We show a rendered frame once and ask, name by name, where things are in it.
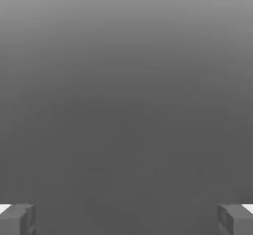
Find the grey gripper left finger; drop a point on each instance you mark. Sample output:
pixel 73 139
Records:
pixel 15 221

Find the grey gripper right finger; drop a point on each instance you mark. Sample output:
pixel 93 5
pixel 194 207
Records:
pixel 237 221

